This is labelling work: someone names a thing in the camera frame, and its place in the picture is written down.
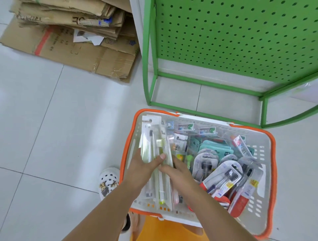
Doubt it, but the white clog shoe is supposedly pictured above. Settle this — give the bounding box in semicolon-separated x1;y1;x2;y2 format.
98;166;122;199

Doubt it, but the person's right hand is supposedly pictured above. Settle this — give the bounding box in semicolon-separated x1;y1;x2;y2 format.
158;156;202;199

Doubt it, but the yellow plastic stool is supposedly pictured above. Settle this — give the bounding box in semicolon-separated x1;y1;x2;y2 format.
130;214;209;241

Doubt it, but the white orange shopping basket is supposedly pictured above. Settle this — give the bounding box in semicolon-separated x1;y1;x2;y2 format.
119;108;277;240

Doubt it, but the pile of red grey toothbrush packs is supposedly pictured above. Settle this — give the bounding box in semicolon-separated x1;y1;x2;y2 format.
166;119;264;217

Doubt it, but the person's right forearm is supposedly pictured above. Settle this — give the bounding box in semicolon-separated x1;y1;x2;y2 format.
181;186;256;241

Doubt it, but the bundle of green toothbrush packs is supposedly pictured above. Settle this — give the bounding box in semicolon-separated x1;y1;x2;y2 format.
139;114;176;205

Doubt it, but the person's left forearm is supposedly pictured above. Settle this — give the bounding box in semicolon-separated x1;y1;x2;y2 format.
62;181;145;241

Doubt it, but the person's left hand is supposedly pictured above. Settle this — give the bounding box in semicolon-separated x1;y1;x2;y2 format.
121;149;167;192

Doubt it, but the pile of flattened cardboard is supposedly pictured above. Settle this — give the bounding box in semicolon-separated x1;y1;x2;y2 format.
0;0;140;82

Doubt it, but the green pegboard display rack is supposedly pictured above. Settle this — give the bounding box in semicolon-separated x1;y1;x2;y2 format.
142;0;318;129

